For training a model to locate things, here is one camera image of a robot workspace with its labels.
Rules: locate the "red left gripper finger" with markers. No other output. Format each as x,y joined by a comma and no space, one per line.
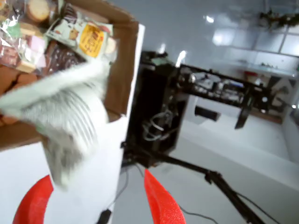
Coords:
32,203

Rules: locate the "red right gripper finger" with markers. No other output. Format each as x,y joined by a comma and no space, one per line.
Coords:
163,203

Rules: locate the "green white snack packet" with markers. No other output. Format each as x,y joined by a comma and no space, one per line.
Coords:
65,112

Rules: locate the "dark brown snack packet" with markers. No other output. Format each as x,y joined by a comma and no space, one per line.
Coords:
61,58

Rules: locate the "clear plastic snack bag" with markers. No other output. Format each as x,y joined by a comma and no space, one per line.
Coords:
23,46

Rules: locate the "yellow label snack packet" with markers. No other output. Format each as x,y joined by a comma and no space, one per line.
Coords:
91,40

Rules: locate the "black equipment rack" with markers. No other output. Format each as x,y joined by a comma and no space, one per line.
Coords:
151,93

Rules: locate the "brown cardboard box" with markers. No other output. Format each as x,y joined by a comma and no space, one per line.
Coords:
121,70

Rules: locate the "black frame with electronics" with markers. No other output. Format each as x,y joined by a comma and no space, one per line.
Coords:
222,88

